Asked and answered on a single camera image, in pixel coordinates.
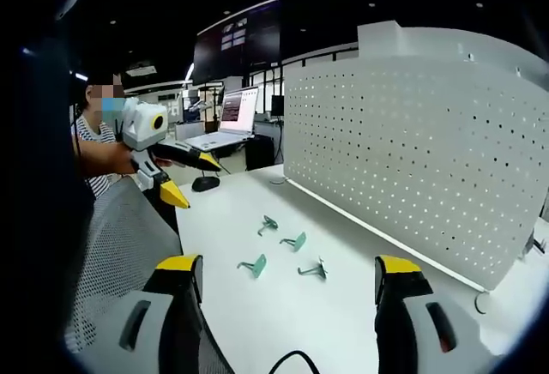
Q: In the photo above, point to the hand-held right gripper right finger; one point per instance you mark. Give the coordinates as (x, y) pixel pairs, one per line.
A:
(429, 331)

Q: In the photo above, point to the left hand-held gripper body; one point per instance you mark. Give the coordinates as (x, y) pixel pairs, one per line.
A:
(139, 127)

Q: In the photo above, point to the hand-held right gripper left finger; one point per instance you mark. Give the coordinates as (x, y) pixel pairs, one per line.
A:
(128, 314)

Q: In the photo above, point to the green hook assembly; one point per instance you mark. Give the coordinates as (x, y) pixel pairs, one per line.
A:
(258, 266)
(318, 269)
(270, 223)
(299, 241)

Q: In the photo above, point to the white perforated mounting plate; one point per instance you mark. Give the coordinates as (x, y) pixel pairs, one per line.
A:
(407, 155)

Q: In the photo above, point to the black computer mouse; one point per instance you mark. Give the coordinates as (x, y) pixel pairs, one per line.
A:
(206, 183)

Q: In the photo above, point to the person in striped shirt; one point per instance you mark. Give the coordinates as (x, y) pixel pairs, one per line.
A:
(100, 134)

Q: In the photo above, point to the open silver laptop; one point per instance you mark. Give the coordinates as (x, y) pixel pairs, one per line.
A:
(236, 116)

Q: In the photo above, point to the grey mesh chair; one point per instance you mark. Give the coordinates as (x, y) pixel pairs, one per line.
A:
(120, 237)

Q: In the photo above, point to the black box under desk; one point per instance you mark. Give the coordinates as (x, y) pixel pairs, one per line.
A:
(259, 153)

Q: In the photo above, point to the dark cloth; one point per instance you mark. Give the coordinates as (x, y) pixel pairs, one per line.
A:
(47, 155)

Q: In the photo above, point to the small black monitor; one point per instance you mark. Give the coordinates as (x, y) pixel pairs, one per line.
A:
(277, 105)

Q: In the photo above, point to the large dark wall screen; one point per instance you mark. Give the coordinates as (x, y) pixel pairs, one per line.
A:
(240, 44)

